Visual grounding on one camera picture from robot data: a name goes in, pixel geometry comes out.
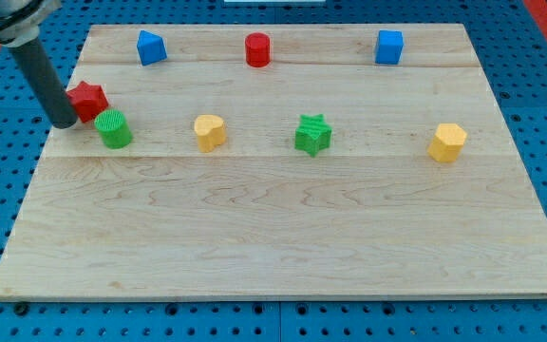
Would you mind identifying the green cylinder block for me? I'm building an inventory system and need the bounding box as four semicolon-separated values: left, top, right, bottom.
94;109;133;149

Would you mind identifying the blue triangle block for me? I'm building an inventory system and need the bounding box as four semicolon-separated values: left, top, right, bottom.
137;30;167;66

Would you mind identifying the yellow heart block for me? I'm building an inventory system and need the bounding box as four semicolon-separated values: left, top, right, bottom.
194;114;227;153

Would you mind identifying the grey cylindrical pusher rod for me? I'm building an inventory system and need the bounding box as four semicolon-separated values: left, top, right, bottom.
9;38;78;129

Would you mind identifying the red cylinder block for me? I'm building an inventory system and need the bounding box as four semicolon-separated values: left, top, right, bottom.
244;32;271;67

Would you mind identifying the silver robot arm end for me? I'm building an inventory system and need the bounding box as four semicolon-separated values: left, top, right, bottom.
0;0;62;48

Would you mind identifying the red star block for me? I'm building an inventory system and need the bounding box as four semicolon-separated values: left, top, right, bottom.
66;81;109;123

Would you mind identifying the light wooden board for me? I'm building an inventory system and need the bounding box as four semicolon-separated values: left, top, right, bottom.
0;24;547;302

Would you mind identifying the yellow hexagon block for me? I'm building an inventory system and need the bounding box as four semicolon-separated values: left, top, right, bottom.
426;123;467;162

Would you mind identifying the blue cube block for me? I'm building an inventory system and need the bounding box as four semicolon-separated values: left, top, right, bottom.
374;30;404;65

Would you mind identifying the green star block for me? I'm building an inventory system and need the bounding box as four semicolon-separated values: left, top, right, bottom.
294;114;332;157

